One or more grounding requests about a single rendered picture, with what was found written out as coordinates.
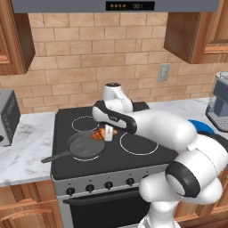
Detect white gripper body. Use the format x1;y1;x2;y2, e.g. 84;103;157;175
103;124;118;143

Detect brown croissant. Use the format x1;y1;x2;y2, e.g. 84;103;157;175
89;126;107;142

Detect black and steel stove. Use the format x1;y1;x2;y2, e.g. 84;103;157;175
50;101;180;228

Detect black frying pan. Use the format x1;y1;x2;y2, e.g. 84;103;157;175
40;130;108;165

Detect black oven door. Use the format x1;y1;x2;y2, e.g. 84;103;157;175
63;190;153;228

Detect wooden drawer front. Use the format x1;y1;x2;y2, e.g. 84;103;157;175
0;179;58;212

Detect blue plate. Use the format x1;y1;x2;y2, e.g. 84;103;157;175
187;118;216;134

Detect wooden cupboard door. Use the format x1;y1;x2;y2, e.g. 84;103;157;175
0;204;64;228

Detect grey toaster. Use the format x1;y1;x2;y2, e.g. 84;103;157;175
0;89;21;148

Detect grey coffee machine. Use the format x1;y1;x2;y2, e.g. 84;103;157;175
205;70;228;134

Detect grey range hood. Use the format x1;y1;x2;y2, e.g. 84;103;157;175
11;0;223;14

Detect wooden base cupboard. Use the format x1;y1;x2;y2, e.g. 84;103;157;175
173;168;228;228

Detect black oven door handle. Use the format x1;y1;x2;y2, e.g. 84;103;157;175
62;188;143;206

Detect grey wall socket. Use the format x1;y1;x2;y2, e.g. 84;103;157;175
157;63;171;83

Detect wooden drawer handle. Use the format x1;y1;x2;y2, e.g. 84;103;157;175
0;198;38;212

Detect wooden cupboard door handle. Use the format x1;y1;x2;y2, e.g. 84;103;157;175
0;208;53;228

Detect wooden wall cupboard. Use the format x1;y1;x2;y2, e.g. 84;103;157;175
0;0;37;76
163;0;228;65

